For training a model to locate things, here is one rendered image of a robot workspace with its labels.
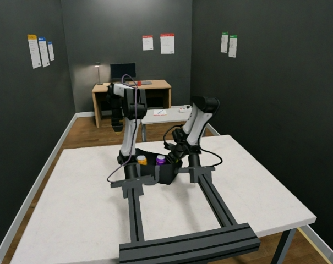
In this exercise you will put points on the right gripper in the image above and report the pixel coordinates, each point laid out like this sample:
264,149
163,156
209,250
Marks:
176,155

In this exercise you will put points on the purple drink can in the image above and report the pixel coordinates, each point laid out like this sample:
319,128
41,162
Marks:
160,160

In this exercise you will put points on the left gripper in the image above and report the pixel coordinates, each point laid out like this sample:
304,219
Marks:
116,120

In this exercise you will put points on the black tote bag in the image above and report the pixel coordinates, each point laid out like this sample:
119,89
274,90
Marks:
162,173

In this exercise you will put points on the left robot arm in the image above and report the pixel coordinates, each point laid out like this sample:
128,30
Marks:
114,91

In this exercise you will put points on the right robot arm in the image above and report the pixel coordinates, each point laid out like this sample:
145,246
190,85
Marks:
186,138

